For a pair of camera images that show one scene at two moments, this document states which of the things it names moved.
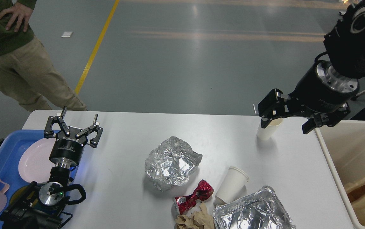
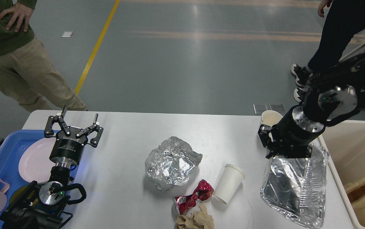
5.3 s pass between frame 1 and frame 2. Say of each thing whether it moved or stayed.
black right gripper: moved
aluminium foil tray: moved
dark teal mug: stayed
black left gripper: stayed
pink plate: stayed
